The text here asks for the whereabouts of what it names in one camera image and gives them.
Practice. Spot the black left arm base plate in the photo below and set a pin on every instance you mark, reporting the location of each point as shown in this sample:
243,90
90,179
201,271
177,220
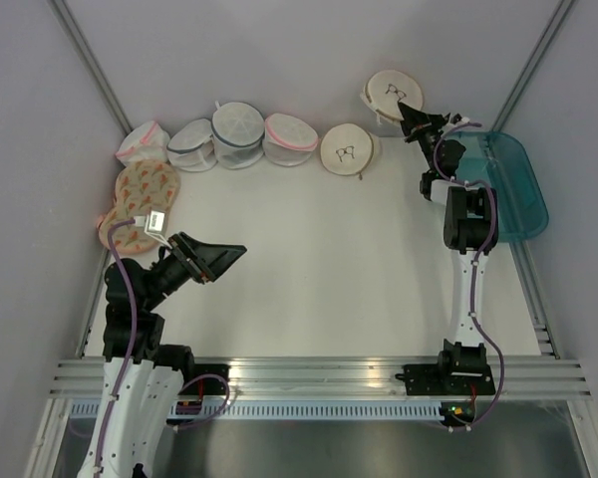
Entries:
208,379

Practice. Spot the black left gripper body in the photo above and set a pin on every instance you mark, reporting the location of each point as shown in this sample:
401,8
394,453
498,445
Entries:
169,272

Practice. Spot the floral peanut-shaped laundry bag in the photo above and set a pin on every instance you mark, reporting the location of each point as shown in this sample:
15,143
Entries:
140,187

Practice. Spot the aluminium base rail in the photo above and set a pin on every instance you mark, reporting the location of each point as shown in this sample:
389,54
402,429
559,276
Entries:
525,378

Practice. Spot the beige round glasses laundry bag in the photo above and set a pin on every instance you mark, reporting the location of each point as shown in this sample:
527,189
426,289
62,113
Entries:
383,92

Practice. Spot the white pink-zip mesh bag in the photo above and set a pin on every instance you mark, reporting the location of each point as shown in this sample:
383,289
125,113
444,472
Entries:
288,141

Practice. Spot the right aluminium corner post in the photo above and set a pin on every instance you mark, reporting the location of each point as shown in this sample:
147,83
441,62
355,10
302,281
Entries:
541,48

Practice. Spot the teal transparent plastic bin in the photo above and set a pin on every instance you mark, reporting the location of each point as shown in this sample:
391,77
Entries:
501,160

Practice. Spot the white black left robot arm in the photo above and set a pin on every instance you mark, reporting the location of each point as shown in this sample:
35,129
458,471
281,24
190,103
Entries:
143,376

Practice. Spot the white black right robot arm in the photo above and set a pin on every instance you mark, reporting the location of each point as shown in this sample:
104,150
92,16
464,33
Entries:
470,232

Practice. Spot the white slotted cable duct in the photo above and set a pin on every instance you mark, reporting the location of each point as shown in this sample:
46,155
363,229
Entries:
324,410

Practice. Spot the left aluminium corner post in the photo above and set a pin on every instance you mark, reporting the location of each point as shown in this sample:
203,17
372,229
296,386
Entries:
68,22

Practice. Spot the white blue-trim mesh bag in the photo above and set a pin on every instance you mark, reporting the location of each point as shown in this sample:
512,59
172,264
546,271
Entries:
192,148

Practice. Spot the white pink-trim mesh bag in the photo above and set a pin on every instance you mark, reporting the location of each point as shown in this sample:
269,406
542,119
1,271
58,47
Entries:
147,141

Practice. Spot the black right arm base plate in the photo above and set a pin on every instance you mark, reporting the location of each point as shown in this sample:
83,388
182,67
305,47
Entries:
426,379

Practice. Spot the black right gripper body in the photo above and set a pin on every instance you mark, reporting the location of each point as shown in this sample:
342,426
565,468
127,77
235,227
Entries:
427,137

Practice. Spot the aluminium corner post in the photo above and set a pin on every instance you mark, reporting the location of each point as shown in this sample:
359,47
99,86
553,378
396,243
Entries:
68,22
541,48

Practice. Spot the beige round bag with glasses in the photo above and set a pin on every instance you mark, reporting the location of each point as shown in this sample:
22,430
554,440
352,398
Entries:
349,150

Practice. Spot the tall white blue-zip mesh bag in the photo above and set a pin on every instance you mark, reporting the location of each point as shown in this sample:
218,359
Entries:
238,130

